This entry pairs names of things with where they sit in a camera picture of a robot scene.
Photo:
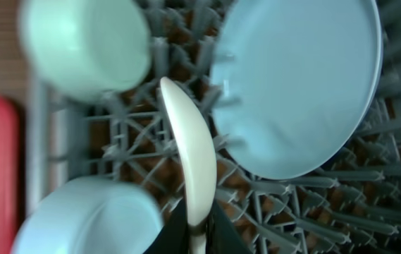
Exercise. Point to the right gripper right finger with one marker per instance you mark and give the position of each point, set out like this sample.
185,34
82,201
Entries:
221,235

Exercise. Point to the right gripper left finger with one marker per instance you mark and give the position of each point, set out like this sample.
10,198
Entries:
174,237

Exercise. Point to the white plastic spoon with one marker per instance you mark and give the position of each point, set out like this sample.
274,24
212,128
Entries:
198,158

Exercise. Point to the light blue bowl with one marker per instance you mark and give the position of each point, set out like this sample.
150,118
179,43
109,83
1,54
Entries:
91,215

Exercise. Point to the light blue plate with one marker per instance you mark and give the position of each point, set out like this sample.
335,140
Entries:
296,77

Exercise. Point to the teal green bowl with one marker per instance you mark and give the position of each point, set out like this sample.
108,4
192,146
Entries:
86,47

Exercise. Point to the grey dishwasher rack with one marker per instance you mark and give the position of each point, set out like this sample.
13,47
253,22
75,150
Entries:
351,204

